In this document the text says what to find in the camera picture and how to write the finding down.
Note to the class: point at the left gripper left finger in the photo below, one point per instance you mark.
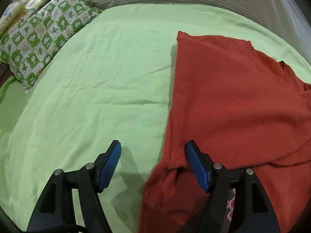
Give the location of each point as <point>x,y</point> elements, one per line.
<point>54,210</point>

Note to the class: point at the orange knit sweater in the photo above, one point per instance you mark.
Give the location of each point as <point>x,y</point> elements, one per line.
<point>243,109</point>

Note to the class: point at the light green bed sheet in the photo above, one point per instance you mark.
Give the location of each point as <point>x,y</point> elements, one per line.
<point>111,80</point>

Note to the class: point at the green white checkered pillow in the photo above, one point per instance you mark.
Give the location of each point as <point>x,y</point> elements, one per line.
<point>29,46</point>

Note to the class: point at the yellow patterned quilt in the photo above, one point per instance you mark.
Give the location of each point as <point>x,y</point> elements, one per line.
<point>18,12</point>

